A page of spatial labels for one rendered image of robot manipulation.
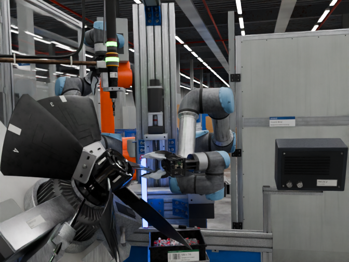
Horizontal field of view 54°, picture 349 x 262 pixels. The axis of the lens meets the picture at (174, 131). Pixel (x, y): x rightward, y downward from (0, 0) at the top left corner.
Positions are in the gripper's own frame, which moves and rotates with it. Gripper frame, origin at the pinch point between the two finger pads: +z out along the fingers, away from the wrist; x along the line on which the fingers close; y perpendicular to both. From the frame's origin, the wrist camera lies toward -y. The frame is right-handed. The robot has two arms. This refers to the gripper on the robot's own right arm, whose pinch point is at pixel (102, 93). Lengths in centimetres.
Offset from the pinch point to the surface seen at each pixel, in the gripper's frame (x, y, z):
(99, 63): -22, -54, -6
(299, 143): -91, -18, 24
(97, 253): -24, -65, 53
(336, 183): -104, -18, 40
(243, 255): -68, -15, 73
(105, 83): -23, -54, 1
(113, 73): -26, -52, -3
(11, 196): 0, -72, 34
